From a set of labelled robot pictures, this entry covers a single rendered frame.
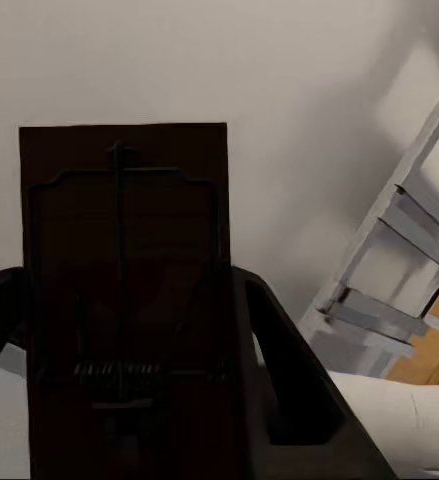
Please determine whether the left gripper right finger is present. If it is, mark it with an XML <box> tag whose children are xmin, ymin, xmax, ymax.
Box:
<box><xmin>230</xmin><ymin>266</ymin><xmax>399</xmax><ymax>480</ymax></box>

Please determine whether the mousetrap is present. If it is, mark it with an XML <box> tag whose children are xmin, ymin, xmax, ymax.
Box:
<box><xmin>19</xmin><ymin>122</ymin><xmax>237</xmax><ymax>480</ymax></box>

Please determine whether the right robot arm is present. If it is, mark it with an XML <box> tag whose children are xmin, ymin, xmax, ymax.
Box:
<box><xmin>0</xmin><ymin>318</ymin><xmax>439</xmax><ymax>480</ymax></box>

